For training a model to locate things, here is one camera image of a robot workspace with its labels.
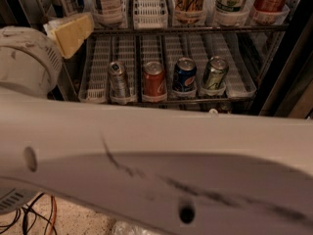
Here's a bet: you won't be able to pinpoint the empty white middle left tray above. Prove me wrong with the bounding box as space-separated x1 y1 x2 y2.
78 36 112 104

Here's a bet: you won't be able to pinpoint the red coke can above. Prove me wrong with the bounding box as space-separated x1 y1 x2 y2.
144 62 165 97

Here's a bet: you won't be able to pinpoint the green soda can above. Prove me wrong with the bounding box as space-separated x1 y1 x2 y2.
201 56 229 90

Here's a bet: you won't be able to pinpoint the brown bottle white cap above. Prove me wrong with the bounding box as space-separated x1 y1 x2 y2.
208 109 218 114

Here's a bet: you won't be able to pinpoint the gold tall can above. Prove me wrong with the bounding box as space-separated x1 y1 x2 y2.
174 0 204 24

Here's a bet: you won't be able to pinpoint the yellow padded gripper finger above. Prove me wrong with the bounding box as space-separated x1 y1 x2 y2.
44 13 95 59

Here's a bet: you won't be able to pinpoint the blue pepsi can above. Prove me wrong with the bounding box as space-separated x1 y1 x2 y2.
172 57 197 92

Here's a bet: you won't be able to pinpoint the silver slim can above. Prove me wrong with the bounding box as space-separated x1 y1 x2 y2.
109 61 130 98

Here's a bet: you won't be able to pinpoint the orange cable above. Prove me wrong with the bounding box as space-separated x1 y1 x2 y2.
45 194 59 235

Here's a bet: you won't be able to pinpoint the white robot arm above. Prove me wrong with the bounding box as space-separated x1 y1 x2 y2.
0 14 313 235

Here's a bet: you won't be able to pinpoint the white label bottle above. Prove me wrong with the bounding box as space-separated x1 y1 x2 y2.
93 0 123 26

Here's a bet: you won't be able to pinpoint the clear plastic bag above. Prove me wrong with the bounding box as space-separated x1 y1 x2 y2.
112 221 158 235

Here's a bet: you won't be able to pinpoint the empty white top tray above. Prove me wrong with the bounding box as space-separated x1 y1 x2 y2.
133 0 168 29

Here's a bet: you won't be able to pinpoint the brown can rear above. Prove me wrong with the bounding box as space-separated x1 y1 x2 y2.
217 102 233 114

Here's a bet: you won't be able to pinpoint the black cables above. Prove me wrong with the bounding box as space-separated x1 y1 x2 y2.
0 193 59 235

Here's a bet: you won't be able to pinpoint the stainless steel fridge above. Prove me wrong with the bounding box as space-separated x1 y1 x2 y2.
1 0 312 119

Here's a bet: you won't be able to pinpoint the top wire shelf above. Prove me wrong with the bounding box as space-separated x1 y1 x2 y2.
92 24 289 36

